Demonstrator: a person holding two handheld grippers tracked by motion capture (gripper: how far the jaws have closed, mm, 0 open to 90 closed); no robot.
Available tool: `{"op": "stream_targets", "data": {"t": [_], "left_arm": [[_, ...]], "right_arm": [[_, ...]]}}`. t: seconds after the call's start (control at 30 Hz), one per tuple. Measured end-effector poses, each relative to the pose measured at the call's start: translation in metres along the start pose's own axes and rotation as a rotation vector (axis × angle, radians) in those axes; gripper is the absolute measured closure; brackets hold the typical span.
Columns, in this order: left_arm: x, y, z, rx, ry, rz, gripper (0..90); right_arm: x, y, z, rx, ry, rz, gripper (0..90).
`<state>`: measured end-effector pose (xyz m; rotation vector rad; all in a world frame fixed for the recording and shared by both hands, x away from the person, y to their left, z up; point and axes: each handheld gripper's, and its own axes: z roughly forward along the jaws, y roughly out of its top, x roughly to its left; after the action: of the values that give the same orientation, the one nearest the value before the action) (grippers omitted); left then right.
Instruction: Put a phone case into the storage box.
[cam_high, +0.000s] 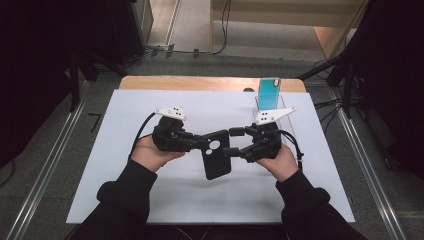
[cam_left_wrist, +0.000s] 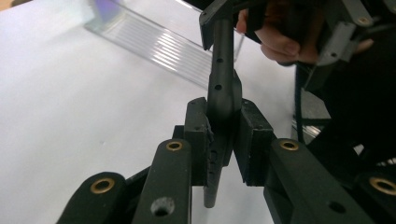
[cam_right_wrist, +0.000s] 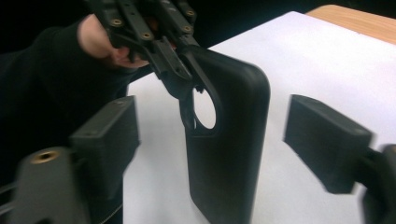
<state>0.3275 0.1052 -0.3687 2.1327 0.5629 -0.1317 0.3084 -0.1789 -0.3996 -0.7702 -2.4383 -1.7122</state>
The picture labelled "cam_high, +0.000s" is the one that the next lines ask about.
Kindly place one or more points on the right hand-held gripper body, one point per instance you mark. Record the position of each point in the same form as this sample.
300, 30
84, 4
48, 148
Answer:
265, 143

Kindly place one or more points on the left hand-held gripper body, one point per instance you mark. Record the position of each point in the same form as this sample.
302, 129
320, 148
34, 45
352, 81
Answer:
166, 136

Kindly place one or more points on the black phone case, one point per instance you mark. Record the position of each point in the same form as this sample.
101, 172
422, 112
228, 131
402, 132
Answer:
216, 156

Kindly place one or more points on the clear plastic rack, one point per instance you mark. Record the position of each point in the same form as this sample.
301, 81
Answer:
288, 126

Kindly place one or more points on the blue phone case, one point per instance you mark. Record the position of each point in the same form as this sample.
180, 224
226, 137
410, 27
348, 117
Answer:
268, 93

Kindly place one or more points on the person's left hand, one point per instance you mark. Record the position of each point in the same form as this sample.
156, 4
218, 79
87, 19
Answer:
150, 156

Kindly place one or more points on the person's right hand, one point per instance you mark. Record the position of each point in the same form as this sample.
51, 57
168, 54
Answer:
281, 165

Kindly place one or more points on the dark round table grommet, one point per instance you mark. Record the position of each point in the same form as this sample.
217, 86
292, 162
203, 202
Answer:
248, 89

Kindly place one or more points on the wooden table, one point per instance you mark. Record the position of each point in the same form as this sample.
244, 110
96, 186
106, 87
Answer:
200, 83

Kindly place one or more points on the white board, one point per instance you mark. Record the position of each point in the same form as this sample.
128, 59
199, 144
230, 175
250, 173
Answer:
200, 200

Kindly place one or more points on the person's dark lap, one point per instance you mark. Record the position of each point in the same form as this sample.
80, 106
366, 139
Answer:
213, 233

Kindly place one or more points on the black tripod stand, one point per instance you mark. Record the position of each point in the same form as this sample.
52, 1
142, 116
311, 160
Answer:
346, 80

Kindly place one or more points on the dark cabinet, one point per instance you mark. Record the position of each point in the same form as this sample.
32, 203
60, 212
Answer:
130, 30

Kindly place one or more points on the light wooden shelf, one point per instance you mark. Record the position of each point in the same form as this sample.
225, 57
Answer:
283, 13

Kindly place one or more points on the black curtain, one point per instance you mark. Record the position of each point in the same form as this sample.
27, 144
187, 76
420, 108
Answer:
396, 83
33, 66

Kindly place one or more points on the metal floor rail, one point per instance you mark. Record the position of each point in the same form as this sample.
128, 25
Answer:
366, 166
50, 166

